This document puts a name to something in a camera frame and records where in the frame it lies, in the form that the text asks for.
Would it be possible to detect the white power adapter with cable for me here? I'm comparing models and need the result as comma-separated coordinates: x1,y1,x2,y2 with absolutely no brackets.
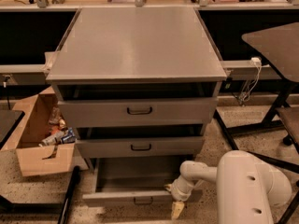
237,57,262,105

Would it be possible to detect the grey middle drawer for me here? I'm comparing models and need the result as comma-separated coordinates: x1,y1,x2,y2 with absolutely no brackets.
76,136,204,158

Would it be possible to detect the dark round side table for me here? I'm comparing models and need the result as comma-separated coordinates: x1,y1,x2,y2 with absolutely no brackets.
213,21,299,224

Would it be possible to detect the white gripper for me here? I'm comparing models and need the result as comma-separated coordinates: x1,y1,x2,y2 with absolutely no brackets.
164,176,194,219

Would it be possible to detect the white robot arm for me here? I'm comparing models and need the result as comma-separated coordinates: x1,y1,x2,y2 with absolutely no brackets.
165,150,292,224

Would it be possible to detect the brown cardboard box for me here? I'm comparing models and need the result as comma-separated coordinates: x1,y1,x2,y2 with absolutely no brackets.
2,88,75,176

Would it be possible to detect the grey top drawer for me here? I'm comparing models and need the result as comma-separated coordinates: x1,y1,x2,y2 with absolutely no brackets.
58,98,218,128

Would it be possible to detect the grey drawer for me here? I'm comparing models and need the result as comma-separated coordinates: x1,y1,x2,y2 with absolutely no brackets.
76,136,204,158
83,155,191,207
58,98,218,128

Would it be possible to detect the dark chair seat right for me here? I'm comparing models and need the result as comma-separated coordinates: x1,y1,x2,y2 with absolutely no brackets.
277,107,299,153

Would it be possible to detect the crumpled trash in box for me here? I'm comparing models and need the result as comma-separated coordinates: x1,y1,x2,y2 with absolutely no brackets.
38,106,76,147

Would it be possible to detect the grey bottom drawer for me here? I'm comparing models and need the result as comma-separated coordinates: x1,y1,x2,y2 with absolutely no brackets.
83,155,191,207

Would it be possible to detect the grey metal drawer cabinet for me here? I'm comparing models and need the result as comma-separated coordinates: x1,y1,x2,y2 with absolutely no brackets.
45,6,227,173

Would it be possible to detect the long workbench in back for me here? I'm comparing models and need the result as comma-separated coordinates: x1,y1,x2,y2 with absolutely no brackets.
0,0,298,84

